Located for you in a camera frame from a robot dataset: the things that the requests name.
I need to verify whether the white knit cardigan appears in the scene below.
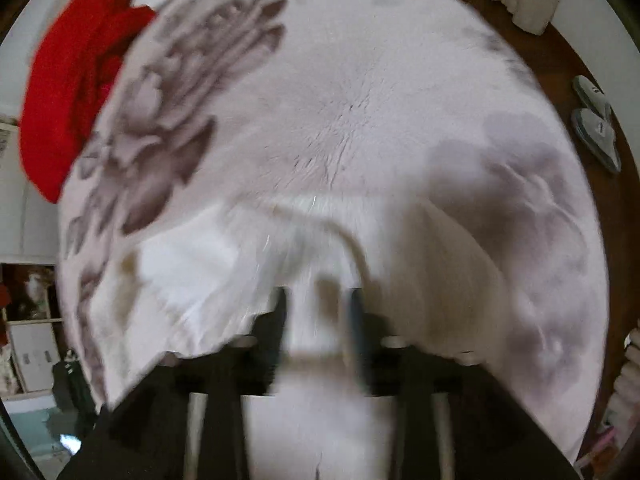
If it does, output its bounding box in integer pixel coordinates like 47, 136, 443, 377
134, 194, 507, 480

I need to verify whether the floral purple bed blanket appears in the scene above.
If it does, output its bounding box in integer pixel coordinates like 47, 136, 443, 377
58, 0, 608, 458

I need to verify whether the dark green garment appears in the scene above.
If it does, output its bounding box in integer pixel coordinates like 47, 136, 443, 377
52, 349, 98, 427

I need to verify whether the grey slipper far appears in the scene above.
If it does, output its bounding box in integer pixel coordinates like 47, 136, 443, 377
572, 75, 613, 122

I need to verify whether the red quilt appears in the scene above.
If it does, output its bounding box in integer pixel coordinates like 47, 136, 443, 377
20, 0, 155, 204

